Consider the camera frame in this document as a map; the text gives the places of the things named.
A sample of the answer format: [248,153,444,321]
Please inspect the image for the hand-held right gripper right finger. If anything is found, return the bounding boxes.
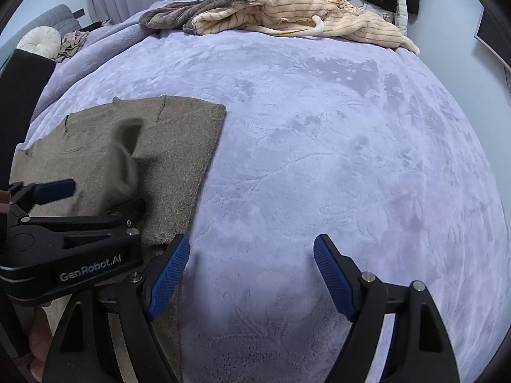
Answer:
[312,233,461,383]

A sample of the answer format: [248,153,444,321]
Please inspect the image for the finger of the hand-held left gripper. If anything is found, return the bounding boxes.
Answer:
[20,198,147,249]
[7,179,77,213]

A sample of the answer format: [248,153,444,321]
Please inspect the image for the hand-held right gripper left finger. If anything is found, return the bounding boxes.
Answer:
[42,233,191,383]

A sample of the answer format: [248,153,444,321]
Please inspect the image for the brown knit sweater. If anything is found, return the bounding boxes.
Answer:
[10,95,227,383]

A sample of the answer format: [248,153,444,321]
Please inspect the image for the person's left hand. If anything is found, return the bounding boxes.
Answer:
[29,306,54,381]

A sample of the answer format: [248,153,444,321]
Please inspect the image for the lilac embossed blanket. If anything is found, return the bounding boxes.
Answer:
[22,0,504,383]

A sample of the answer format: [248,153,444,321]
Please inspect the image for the beige crumpled cloth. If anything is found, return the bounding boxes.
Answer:
[54,31,89,62]

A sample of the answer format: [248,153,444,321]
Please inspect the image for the white round pillow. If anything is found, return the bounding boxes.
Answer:
[17,26,61,57]

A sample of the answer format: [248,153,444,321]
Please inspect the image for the grey-brown fleece garment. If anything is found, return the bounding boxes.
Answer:
[140,0,248,30]

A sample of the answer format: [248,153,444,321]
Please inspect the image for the white jacket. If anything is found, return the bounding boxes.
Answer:
[347,0,408,34]

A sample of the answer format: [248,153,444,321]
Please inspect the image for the cream striped fleece garment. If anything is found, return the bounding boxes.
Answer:
[183,0,421,56]

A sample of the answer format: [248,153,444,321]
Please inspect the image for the black monitor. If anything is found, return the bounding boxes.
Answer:
[474,8,511,70]

